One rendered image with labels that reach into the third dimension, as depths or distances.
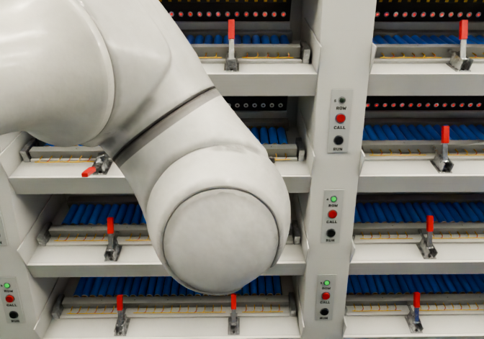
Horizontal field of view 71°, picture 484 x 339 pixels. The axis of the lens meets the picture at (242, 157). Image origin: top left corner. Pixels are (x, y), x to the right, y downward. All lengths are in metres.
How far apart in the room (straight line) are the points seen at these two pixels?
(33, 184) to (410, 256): 0.81
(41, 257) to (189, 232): 0.71
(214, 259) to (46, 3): 0.17
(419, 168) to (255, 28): 0.46
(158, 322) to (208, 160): 0.75
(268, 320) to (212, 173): 0.74
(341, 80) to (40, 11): 0.54
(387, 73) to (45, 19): 0.59
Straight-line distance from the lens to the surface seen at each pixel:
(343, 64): 0.67
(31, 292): 0.93
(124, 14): 0.24
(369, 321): 0.96
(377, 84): 0.70
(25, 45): 0.21
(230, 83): 0.64
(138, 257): 0.81
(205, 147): 0.23
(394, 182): 0.76
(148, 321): 0.94
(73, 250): 0.87
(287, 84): 0.65
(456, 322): 1.05
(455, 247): 0.93
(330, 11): 0.66
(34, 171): 0.80
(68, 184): 0.77
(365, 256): 0.83
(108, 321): 0.97
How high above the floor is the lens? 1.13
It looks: 16 degrees down
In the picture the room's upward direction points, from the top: straight up
